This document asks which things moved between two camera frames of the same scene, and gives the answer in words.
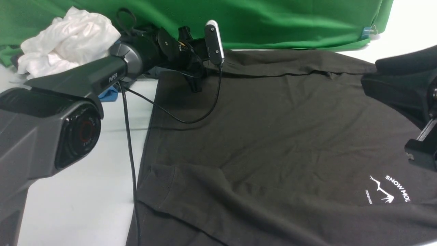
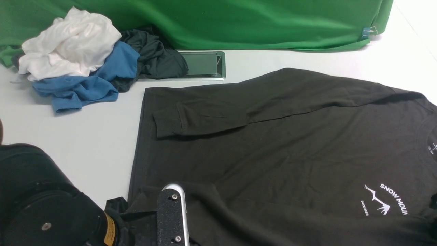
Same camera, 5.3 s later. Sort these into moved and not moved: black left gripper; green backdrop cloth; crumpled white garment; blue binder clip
Moved: black left gripper
Not moved: crumpled white garment; blue binder clip; green backdrop cloth
